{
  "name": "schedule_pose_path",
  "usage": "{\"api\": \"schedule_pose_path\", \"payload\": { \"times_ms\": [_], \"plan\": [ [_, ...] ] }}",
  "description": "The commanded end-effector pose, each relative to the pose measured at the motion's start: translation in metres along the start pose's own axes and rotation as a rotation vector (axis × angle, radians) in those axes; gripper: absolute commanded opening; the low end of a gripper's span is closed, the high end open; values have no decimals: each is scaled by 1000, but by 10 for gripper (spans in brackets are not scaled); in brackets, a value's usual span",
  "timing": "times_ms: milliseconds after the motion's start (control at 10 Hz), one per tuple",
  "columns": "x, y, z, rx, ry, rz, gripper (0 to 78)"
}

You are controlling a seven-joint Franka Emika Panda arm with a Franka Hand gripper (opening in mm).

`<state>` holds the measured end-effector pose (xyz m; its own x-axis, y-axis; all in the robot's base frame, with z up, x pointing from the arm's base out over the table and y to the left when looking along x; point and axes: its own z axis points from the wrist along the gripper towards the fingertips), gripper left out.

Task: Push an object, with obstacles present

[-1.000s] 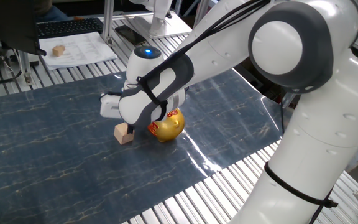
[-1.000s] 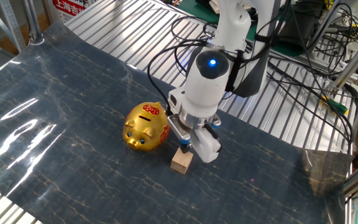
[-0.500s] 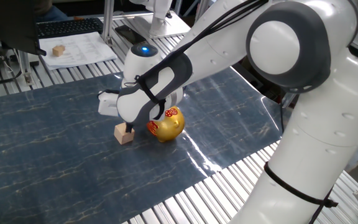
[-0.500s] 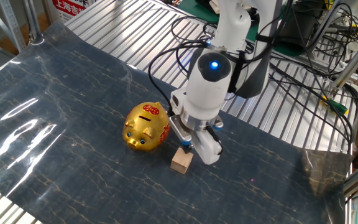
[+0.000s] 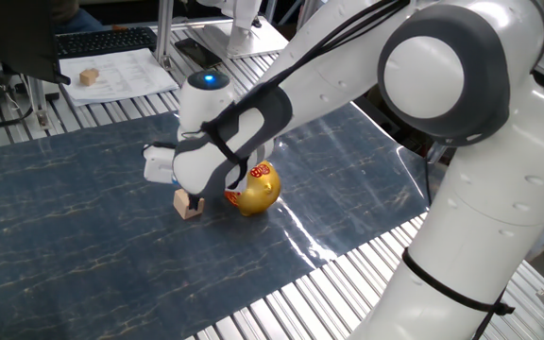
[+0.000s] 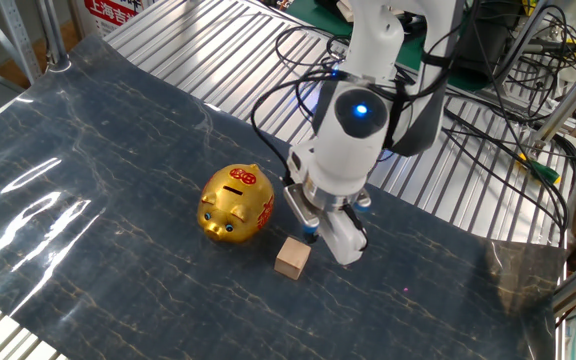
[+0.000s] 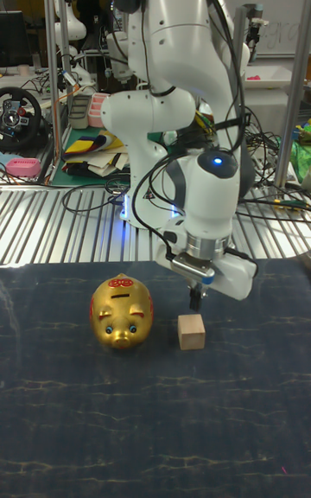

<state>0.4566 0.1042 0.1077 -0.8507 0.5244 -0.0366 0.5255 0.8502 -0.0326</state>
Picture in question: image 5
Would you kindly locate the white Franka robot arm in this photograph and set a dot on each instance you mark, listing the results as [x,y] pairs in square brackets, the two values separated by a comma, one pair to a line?
[465,212]

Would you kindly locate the short aluminium stand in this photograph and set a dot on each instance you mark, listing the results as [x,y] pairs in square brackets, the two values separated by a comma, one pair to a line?
[39,104]

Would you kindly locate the black computer monitor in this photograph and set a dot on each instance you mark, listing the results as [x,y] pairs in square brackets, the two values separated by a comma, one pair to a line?
[12,38]

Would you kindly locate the gold piggy bank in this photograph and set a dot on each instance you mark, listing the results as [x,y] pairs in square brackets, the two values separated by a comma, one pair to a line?
[258,193]

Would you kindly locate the aluminium frame post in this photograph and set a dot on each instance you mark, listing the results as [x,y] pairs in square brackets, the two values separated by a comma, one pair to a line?
[164,33]

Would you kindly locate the person in blue jeans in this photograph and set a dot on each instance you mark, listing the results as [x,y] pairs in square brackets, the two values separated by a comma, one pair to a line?
[78,21]

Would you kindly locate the black smartphone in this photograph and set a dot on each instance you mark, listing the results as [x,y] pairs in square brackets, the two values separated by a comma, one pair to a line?
[198,53]

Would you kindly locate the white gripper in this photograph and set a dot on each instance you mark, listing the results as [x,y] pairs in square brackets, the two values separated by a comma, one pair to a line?
[158,165]

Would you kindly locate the black keyboard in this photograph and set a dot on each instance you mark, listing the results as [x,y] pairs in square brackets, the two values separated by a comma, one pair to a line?
[107,42]

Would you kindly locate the white robot with metal plate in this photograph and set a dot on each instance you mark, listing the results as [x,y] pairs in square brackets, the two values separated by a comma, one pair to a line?
[243,28]

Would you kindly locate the white printed paper stack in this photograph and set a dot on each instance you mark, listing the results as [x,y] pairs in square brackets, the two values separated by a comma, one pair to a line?
[125,75]

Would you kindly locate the small wooden block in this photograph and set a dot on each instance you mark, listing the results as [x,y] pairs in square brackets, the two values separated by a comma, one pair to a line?
[89,78]

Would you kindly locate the dark blue marble mat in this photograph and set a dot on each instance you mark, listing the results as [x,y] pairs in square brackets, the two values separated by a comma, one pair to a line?
[88,236]

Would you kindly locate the light wooden cube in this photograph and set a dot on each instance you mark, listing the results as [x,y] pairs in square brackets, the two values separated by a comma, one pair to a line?
[181,204]

